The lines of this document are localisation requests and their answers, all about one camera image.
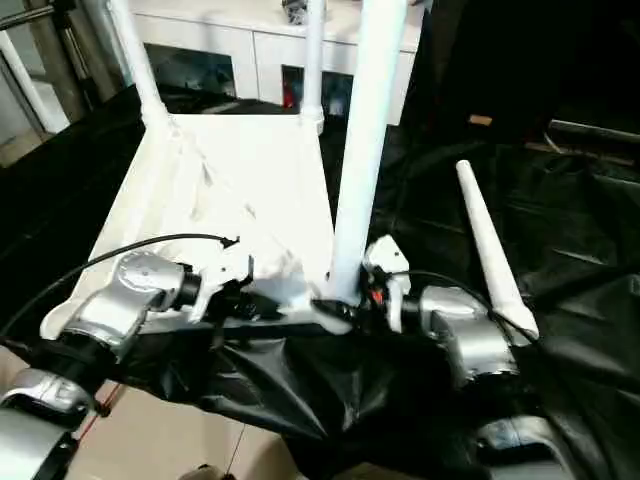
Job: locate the white jar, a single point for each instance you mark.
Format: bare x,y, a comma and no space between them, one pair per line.
336,105

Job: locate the white plastic table leg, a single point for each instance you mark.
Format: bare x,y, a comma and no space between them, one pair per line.
492,240
312,60
140,65
365,150

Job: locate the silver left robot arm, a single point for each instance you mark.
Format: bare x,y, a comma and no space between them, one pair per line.
130,285

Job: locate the white glass-door cabinet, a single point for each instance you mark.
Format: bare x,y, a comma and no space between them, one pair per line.
210,30

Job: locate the black mat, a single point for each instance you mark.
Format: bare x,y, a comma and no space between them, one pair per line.
325,390

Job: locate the black metal bar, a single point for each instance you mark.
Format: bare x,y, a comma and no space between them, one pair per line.
595,131

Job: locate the white pole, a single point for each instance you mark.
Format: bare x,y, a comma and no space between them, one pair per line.
35,85

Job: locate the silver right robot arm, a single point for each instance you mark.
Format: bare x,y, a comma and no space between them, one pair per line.
475,340

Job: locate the small yellow label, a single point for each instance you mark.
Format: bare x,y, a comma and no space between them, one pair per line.
481,120

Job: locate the black tripod pole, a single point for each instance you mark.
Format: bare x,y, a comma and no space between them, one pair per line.
30,17

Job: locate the black backdrop cloth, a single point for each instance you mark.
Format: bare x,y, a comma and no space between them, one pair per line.
525,50

